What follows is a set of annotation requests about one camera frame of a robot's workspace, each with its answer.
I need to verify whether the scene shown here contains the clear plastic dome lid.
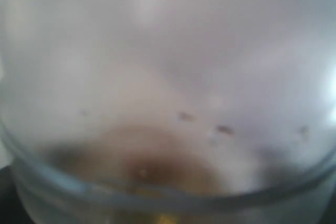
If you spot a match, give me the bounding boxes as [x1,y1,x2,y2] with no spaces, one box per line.
[1,0,335,197]

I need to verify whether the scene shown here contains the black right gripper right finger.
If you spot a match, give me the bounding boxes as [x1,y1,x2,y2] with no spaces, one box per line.
[324,190,336,224]

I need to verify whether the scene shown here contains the clear glass jar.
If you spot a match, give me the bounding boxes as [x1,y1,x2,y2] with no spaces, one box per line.
[13,168,335,223]

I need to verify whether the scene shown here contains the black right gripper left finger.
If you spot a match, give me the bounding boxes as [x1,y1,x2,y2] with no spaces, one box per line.
[0,166,29,224]

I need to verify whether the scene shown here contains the wooden blocks and gold rings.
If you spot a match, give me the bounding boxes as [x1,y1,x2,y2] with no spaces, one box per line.
[47,126,224,224]

